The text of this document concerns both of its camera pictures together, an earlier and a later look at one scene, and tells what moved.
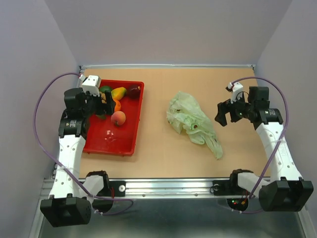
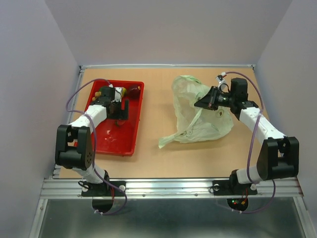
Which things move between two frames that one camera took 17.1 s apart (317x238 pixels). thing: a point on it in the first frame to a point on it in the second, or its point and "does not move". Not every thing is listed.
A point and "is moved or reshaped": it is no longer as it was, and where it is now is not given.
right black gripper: (224, 107) to (208, 101)
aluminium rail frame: (137, 188) does not move
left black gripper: (110, 105) to (121, 114)
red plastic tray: (103, 137) does not move
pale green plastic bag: (184, 114) is moved or reshaped
